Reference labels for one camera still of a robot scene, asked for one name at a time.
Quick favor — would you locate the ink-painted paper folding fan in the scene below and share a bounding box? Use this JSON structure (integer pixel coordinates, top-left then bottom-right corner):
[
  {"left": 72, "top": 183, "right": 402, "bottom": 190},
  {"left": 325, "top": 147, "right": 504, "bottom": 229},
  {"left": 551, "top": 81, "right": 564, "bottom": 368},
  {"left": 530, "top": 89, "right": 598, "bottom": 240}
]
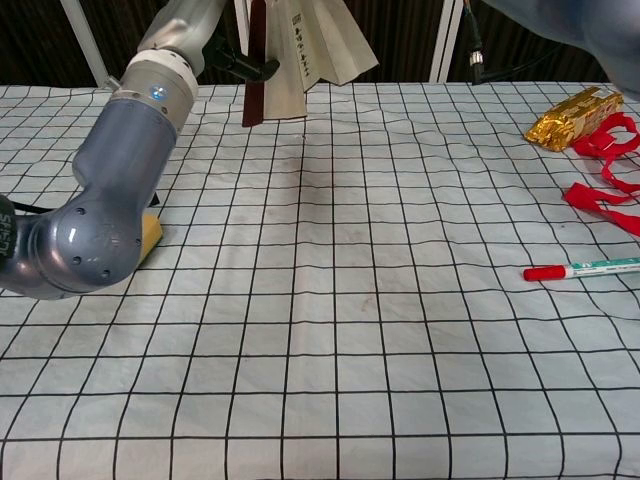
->
[{"left": 241, "top": 0, "right": 380, "bottom": 128}]

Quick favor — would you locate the red ribbon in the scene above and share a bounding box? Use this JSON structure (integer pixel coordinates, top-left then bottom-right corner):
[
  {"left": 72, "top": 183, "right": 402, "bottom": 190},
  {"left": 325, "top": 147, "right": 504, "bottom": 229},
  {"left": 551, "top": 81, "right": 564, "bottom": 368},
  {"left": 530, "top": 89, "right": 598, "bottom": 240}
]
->
[{"left": 563, "top": 112, "right": 640, "bottom": 234}]

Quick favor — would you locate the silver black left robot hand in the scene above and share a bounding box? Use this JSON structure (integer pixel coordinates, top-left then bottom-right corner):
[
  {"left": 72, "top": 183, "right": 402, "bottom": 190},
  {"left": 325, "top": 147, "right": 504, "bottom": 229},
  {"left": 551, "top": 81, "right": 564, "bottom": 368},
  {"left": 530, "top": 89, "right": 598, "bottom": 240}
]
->
[{"left": 137, "top": 0, "right": 280, "bottom": 84}]

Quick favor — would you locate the gold foil package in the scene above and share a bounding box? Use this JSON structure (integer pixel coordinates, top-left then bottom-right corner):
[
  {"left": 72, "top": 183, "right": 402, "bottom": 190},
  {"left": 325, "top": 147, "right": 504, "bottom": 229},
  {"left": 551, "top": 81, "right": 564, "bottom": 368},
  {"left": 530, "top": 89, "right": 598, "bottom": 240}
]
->
[{"left": 523, "top": 85, "right": 625, "bottom": 153}]

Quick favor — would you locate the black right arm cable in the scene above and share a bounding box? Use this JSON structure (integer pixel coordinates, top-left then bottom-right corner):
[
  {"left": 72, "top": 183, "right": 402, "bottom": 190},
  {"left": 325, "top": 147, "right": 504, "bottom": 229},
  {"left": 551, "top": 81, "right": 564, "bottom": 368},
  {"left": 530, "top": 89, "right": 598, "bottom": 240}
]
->
[{"left": 462, "top": 0, "right": 489, "bottom": 85}]

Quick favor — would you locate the white black-grid tablecloth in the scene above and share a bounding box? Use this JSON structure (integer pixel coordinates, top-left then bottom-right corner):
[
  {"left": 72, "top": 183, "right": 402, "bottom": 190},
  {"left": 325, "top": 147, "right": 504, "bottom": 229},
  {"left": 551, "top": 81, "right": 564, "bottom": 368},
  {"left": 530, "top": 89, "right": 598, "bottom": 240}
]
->
[{"left": 0, "top": 79, "right": 640, "bottom": 480}]

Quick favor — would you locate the white metal frame post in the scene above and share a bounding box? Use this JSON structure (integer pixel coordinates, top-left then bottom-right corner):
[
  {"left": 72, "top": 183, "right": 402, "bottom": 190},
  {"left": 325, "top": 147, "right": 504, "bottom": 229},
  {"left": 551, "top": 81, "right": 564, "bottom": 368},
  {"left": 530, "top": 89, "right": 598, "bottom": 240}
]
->
[
  {"left": 59, "top": 0, "right": 114, "bottom": 89},
  {"left": 428, "top": 0, "right": 464, "bottom": 84},
  {"left": 233, "top": 0, "right": 257, "bottom": 57}
]

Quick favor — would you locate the red-capped white marker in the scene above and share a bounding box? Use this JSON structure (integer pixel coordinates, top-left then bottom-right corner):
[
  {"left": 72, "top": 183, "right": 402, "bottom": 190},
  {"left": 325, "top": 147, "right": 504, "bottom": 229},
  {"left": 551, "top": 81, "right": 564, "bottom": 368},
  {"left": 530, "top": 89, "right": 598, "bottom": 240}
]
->
[{"left": 523, "top": 256, "right": 640, "bottom": 282}]

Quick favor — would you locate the yellow sponge block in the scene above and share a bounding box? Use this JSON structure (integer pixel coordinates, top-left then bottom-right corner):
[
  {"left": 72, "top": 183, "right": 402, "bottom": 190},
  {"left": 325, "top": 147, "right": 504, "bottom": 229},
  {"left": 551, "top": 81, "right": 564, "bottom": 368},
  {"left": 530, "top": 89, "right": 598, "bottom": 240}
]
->
[{"left": 141, "top": 212, "right": 164, "bottom": 262}]

